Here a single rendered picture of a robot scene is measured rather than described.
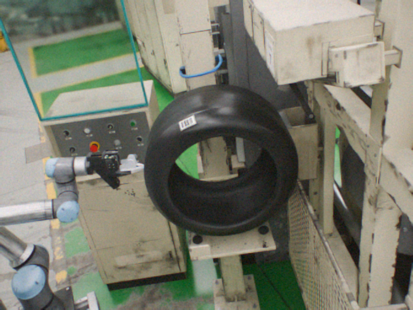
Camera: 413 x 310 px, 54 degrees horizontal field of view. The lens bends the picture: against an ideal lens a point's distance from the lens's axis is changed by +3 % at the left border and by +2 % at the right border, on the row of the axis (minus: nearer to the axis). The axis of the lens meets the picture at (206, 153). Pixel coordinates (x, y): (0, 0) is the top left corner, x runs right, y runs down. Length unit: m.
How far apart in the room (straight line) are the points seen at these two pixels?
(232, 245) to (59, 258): 1.79
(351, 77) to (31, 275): 1.36
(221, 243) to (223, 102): 0.69
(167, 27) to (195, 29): 3.45
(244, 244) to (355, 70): 1.00
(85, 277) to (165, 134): 1.83
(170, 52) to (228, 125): 3.86
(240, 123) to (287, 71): 0.35
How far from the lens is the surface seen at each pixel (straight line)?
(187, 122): 1.35
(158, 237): 2.49
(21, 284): 1.76
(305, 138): 1.83
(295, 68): 1.08
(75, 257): 3.23
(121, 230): 2.47
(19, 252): 1.82
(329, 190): 2.06
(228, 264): 2.34
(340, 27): 1.08
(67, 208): 1.52
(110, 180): 1.61
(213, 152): 1.87
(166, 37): 5.11
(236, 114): 1.36
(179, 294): 2.71
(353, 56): 1.02
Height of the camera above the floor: 2.05
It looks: 31 degrees down
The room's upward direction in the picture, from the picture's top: 9 degrees counter-clockwise
